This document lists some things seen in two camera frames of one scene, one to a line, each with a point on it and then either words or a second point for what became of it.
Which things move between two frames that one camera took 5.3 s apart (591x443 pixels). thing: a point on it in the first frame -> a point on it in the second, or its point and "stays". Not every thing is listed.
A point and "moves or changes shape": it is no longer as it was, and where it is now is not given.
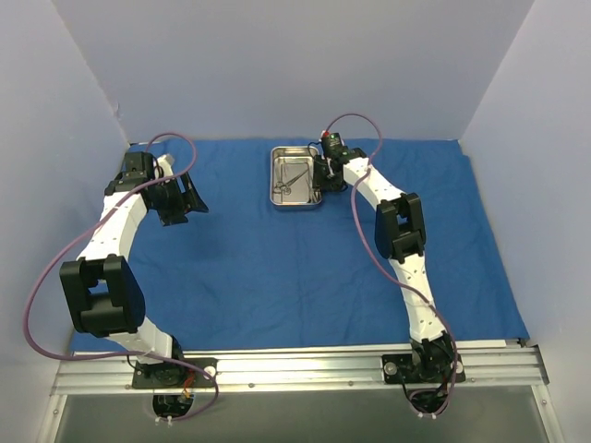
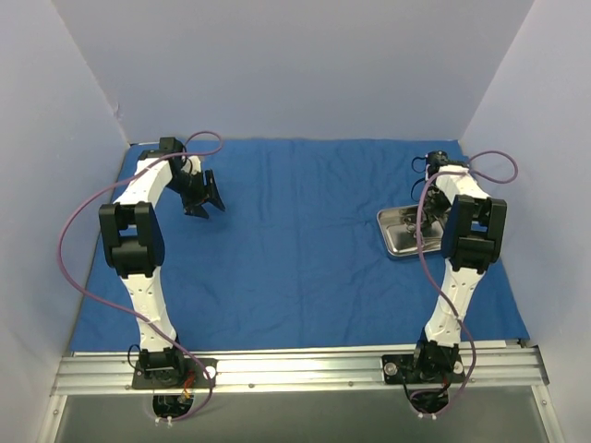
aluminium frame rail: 276,369 stays
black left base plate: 174,375 stays
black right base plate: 421,368 stays
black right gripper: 320,176 -> 425,217
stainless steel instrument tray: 292,177 moves or changes shape
